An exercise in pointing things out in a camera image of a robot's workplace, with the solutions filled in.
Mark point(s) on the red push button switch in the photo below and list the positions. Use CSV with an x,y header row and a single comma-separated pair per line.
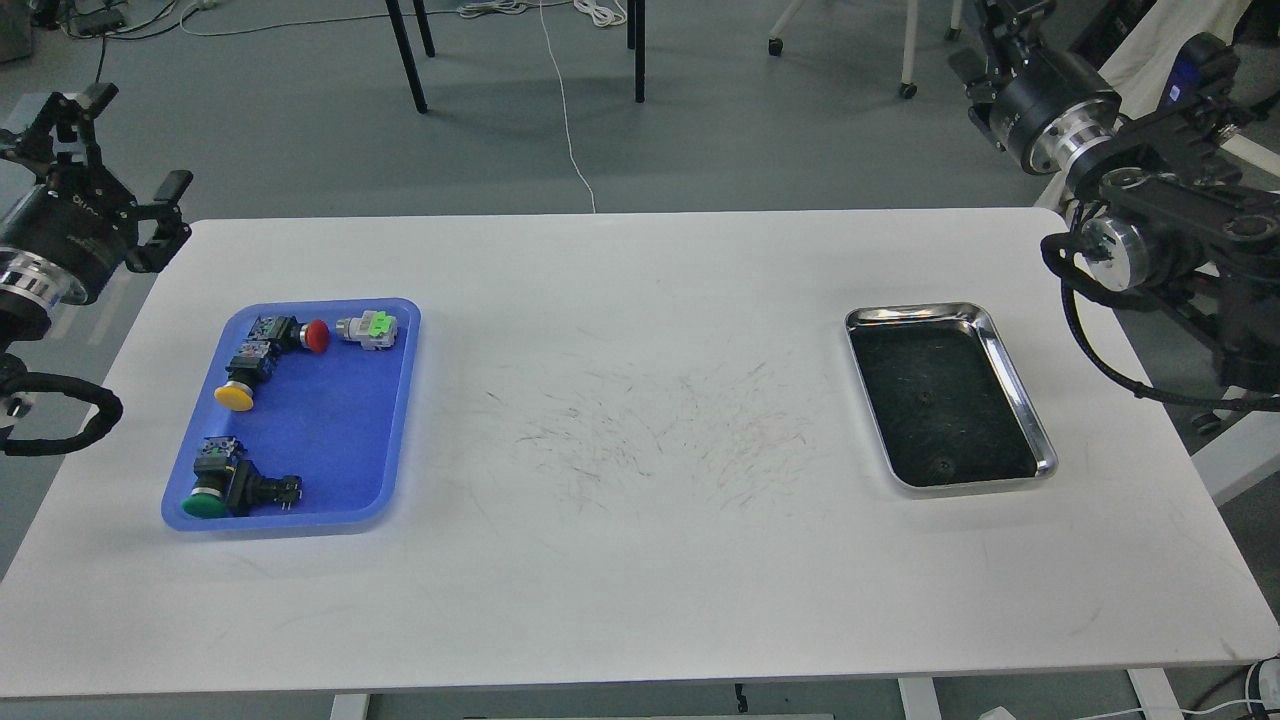
x,y
281,334

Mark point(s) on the grey green connector block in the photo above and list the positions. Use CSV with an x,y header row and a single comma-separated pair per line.
x,y
372,330

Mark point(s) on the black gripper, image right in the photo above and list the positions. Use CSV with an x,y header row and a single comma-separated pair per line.
x,y
1047,109

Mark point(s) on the white rolling stand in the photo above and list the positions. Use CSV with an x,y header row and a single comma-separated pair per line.
x,y
910,37

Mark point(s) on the black table leg left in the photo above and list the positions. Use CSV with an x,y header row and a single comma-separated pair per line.
x,y
399,29

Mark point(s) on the beige cloth on chair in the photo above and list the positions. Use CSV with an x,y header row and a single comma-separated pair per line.
x,y
1139,68

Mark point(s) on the green push button switch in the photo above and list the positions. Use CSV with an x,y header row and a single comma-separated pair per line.
x,y
228,484

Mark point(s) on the black table leg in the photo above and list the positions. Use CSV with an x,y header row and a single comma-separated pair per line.
x,y
399,29
636,43

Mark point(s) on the blue plastic tray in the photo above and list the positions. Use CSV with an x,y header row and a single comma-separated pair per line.
x,y
335,420

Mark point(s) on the silver metal tray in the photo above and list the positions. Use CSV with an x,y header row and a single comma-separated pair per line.
x,y
984,418

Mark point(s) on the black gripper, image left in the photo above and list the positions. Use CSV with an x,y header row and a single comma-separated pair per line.
x,y
57,248

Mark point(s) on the black table leg right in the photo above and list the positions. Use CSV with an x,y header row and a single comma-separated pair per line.
x,y
636,43

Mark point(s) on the yellow push button switch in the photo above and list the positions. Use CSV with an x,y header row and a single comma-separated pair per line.
x,y
253,364

